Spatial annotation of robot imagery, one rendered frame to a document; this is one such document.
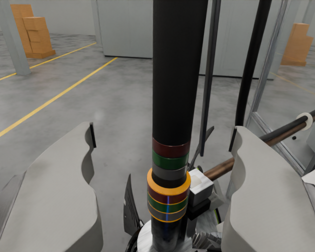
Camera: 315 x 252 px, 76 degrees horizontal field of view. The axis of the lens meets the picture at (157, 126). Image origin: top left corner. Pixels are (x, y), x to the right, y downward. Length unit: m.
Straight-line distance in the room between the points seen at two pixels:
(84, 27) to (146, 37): 7.03
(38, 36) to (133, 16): 3.25
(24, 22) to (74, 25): 6.01
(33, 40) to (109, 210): 7.17
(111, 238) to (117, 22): 6.70
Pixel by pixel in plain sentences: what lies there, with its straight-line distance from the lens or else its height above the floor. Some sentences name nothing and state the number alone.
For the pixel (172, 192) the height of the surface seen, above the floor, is 1.56.
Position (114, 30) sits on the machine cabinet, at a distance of 7.69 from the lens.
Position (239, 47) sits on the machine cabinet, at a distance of 5.80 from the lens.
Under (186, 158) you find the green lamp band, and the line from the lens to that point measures 0.18.
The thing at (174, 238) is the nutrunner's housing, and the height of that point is 1.47.
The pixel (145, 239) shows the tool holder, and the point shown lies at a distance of 0.30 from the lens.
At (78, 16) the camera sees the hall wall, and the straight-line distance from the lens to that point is 14.01.
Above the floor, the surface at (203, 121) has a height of 1.62.
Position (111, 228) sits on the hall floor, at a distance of 2.04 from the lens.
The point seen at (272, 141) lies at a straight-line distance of 0.35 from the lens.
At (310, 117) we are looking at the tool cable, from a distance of 0.43.
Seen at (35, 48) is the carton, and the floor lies 0.31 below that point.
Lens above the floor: 1.70
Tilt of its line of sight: 31 degrees down
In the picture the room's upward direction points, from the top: 1 degrees clockwise
